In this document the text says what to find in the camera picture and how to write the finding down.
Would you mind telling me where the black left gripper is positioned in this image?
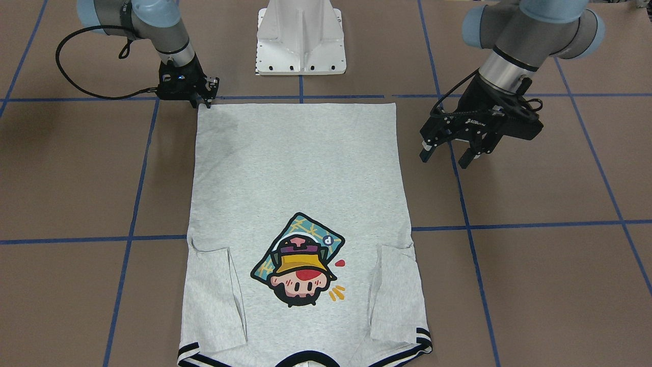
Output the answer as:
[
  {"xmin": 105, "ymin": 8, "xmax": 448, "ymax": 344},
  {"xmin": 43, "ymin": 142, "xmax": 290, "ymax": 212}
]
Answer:
[{"xmin": 419, "ymin": 74, "xmax": 544, "ymax": 169}]

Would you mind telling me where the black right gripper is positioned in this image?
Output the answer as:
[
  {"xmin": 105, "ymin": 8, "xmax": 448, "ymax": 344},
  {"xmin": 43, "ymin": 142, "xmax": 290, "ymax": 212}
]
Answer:
[{"xmin": 156, "ymin": 56, "xmax": 220, "ymax": 109}]

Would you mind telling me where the grey cartoon print t-shirt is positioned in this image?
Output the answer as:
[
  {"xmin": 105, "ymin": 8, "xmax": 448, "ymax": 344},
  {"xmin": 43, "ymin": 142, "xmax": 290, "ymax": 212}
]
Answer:
[{"xmin": 177, "ymin": 103, "xmax": 432, "ymax": 366}]

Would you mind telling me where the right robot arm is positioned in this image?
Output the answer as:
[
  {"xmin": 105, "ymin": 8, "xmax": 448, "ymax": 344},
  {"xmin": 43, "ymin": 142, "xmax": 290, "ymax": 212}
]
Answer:
[{"xmin": 76, "ymin": 1, "xmax": 219, "ymax": 108}]

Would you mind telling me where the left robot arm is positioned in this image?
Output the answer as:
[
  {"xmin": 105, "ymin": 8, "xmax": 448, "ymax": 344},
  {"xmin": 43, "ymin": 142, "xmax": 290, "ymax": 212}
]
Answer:
[{"xmin": 419, "ymin": 1, "xmax": 606, "ymax": 169}]

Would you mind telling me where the long blue tape line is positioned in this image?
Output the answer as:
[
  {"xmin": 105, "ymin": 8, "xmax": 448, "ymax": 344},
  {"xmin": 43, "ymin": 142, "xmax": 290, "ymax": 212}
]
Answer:
[{"xmin": 417, "ymin": 0, "xmax": 502, "ymax": 367}]

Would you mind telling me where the crossing blue tape line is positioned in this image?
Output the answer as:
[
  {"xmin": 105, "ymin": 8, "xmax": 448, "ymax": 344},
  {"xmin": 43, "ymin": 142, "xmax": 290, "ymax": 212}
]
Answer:
[{"xmin": 1, "ymin": 219, "xmax": 651, "ymax": 245}]

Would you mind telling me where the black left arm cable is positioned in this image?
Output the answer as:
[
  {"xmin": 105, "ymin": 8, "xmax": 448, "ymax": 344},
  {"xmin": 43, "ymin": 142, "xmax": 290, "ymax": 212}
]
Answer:
[{"xmin": 431, "ymin": 69, "xmax": 544, "ymax": 123}]

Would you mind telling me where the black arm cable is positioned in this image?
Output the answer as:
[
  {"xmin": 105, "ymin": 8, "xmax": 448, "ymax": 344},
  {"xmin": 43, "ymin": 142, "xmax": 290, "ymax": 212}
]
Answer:
[
  {"xmin": 55, "ymin": 25, "xmax": 164, "ymax": 100},
  {"xmin": 431, "ymin": 69, "xmax": 544, "ymax": 123}
]

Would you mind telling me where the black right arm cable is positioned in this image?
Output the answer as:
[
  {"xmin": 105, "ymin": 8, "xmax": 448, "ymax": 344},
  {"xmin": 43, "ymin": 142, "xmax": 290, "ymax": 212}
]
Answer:
[{"xmin": 55, "ymin": 25, "xmax": 164, "ymax": 100}]

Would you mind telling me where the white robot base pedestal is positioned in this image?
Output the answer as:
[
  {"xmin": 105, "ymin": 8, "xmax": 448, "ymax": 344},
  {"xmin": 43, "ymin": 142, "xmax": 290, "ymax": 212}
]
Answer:
[{"xmin": 255, "ymin": 1, "xmax": 347, "ymax": 76}]

